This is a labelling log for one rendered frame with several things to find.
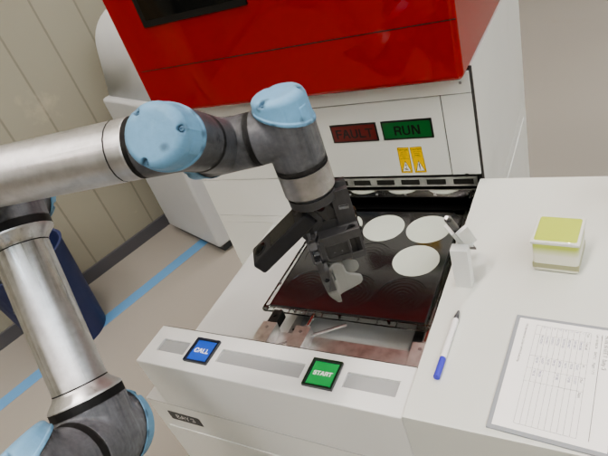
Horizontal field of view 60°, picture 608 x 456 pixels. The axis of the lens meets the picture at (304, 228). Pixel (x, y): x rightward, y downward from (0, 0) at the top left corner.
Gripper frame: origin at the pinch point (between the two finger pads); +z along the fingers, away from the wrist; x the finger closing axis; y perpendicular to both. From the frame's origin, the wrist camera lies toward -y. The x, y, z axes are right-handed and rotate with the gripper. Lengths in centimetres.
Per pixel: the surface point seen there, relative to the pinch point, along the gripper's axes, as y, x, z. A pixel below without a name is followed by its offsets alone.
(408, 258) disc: 15.8, 24.0, 16.1
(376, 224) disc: 12.0, 39.4, 15.8
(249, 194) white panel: -20, 69, 13
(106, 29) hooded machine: -82, 217, -25
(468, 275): 22.8, 3.3, 6.9
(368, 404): 0.6, -14.1, 10.6
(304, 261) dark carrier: -6.9, 33.8, 15.7
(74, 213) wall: -146, 208, 60
